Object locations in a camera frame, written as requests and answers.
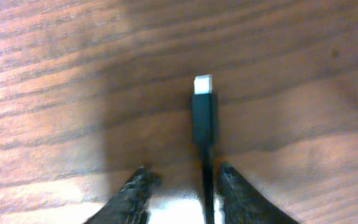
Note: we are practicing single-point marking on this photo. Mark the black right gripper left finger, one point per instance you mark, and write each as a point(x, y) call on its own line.
point(130, 204)

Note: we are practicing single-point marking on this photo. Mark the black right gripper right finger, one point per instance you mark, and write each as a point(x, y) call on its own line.
point(243, 203)

